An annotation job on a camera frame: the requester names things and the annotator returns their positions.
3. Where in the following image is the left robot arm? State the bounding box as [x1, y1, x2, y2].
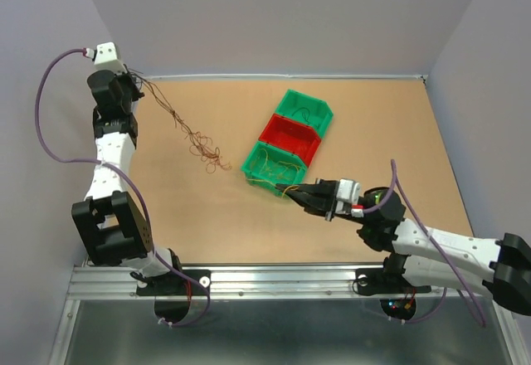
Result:
[71, 69, 185, 294]

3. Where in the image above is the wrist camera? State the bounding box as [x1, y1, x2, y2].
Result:
[333, 178, 363, 218]
[94, 41, 127, 75]

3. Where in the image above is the far green plastic bin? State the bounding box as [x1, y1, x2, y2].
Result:
[275, 90, 334, 139]

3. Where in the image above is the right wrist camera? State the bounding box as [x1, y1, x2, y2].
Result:
[333, 178, 363, 218]

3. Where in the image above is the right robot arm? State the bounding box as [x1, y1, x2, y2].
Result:
[275, 179, 530, 315]

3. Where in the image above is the black wire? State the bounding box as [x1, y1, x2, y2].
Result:
[292, 107, 319, 128]

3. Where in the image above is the red plastic bin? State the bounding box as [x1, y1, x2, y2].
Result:
[259, 114, 321, 166]

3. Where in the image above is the red brown wire bundle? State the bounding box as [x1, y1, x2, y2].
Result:
[128, 70, 233, 175]

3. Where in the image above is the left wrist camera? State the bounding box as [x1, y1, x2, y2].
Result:
[94, 41, 127, 75]

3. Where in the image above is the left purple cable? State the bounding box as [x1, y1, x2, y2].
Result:
[35, 48, 212, 329]

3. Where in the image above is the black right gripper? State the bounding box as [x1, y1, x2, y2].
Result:
[275, 177, 370, 226]

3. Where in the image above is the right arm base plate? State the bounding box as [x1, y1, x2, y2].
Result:
[351, 268, 431, 296]

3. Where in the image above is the green plastic bin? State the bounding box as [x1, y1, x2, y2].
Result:
[275, 90, 334, 139]
[241, 141, 308, 197]

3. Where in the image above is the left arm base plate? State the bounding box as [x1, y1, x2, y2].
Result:
[129, 271, 206, 297]

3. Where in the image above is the aluminium mounting rail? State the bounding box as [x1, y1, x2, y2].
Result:
[68, 261, 510, 299]

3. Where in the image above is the near green plastic bin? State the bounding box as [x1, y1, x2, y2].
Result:
[241, 141, 308, 197]

